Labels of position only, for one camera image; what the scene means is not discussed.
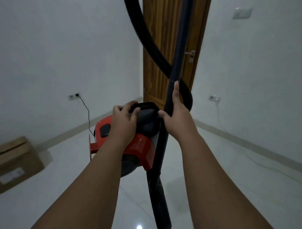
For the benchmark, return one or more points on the person's left hand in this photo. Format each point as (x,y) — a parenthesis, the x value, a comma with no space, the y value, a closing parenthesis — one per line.
(122,127)

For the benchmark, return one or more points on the person's right hand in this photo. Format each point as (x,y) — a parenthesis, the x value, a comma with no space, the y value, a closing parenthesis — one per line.
(180,122)

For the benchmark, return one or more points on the red vacuum cleaner body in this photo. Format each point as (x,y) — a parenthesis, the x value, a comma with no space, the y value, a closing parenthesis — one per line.
(141,146)

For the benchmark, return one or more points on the black vacuum wand with nozzle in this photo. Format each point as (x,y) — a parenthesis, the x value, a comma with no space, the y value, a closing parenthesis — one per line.
(181,47)

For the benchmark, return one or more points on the person's right forearm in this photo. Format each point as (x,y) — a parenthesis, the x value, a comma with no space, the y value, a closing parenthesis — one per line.
(217,193)

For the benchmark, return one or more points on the brown wooden door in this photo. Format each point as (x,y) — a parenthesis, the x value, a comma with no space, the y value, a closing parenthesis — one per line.
(160,47)

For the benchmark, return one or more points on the brown cardboard box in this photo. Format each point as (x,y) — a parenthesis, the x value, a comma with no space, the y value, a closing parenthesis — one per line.
(19,160)

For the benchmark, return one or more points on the white light switch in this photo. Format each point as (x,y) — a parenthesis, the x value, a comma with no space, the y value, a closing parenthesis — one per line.
(242,13)

